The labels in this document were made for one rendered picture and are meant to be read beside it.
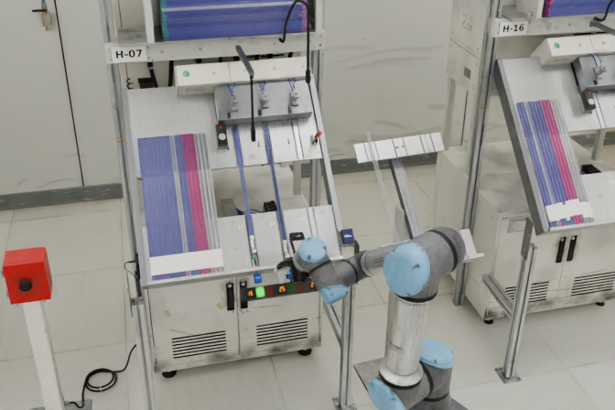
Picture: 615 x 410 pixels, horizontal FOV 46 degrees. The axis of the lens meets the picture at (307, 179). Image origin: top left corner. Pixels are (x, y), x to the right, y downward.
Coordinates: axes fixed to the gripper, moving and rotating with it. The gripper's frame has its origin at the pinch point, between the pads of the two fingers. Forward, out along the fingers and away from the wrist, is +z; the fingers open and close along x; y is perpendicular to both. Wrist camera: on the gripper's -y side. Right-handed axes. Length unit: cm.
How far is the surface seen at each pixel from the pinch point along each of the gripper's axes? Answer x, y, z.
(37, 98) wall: -96, -141, 148
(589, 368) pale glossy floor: 130, 48, 60
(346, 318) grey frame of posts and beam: 21.8, 15.1, 29.6
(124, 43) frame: -46, -82, -8
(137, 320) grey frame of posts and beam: -52, 7, 21
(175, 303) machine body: -38, -3, 54
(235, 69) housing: -8, -74, 2
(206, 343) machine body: -27, 12, 71
